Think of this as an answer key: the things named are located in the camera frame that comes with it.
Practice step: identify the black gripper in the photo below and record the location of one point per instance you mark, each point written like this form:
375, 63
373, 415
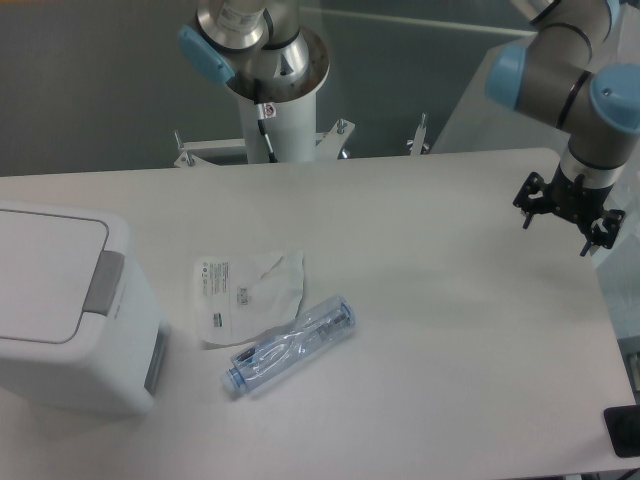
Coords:
573, 202

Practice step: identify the white push-lid trash can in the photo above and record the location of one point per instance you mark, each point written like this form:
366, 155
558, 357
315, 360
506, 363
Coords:
81, 327

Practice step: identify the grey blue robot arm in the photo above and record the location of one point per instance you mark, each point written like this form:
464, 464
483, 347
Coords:
546, 80

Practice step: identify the white umbrella with lettering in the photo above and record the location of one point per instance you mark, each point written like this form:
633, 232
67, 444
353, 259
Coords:
477, 123

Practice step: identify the black device at table edge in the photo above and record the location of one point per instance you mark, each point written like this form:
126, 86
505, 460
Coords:
622, 424

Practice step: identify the clear blue plastic bottle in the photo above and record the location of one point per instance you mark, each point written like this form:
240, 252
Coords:
271, 359

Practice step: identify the white crumpled plastic bag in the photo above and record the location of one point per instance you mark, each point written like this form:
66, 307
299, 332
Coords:
238, 298

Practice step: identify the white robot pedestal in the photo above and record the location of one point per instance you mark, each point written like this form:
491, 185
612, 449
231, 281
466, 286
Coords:
276, 98

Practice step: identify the white metal base frame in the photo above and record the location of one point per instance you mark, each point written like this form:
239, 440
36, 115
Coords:
329, 145

